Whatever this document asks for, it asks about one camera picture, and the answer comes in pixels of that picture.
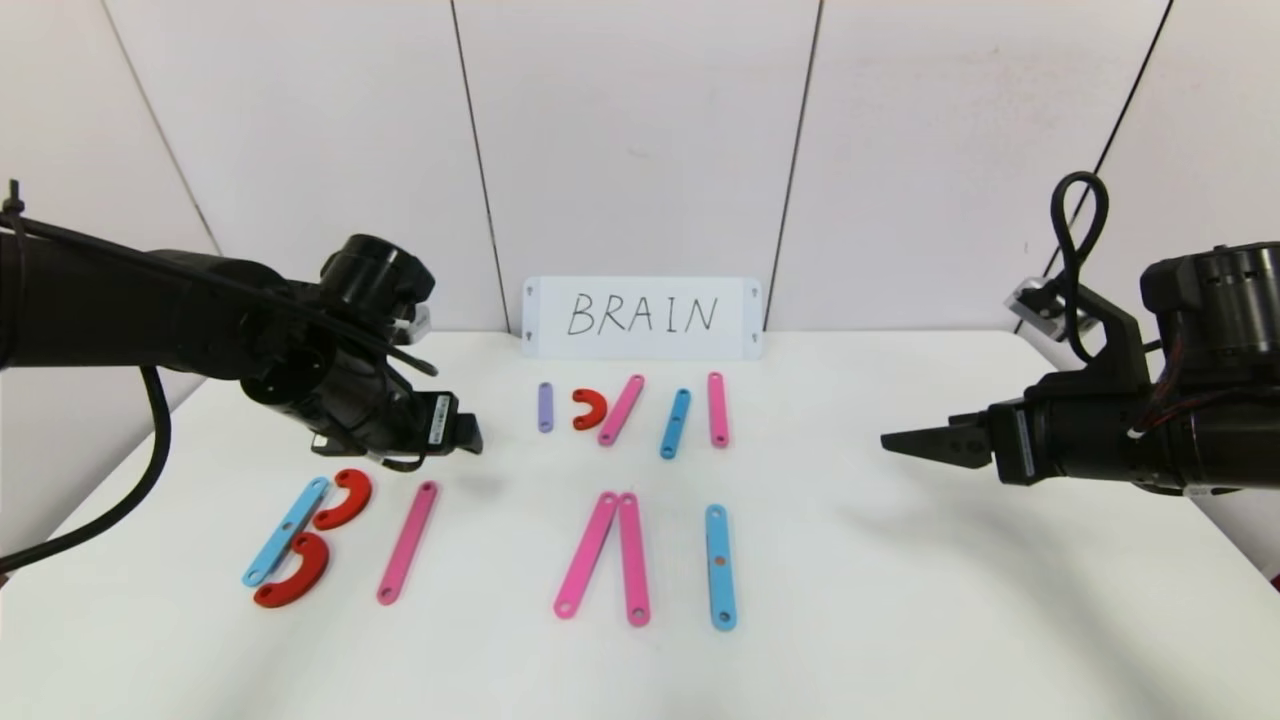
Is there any short blue bar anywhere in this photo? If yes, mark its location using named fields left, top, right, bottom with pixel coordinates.
left=660, top=388, right=692, bottom=460

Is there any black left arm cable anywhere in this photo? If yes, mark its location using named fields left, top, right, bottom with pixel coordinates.
left=0, top=365, right=173, bottom=576

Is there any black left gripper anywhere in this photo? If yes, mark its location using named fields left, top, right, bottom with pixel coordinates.
left=341, top=354, right=484, bottom=458

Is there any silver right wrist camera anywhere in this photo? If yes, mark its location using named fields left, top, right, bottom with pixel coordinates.
left=1005, top=275, right=1076, bottom=336

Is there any black right camera mount bracket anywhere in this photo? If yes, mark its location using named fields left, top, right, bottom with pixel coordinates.
left=1055, top=285, right=1151, bottom=401

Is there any large red arc piece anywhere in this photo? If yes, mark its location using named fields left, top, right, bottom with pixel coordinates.
left=253, top=531, right=331, bottom=609
left=313, top=468, right=373, bottom=531

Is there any long blue bar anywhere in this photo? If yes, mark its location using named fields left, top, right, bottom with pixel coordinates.
left=704, top=504, right=738, bottom=631
left=241, top=477, right=330, bottom=588

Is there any white BRAIN sign card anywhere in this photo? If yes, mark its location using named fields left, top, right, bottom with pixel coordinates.
left=523, top=277, right=763, bottom=361

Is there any black looped right arm cable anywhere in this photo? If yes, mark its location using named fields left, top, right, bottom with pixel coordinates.
left=1050, top=171, right=1111, bottom=366

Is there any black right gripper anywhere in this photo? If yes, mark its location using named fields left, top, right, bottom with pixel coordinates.
left=880, top=398, right=1135, bottom=486

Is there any long pink bar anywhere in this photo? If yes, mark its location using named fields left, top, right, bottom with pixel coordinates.
left=554, top=491, right=620, bottom=619
left=598, top=374, right=646, bottom=447
left=617, top=493, right=652, bottom=627
left=376, top=481, right=440, bottom=607

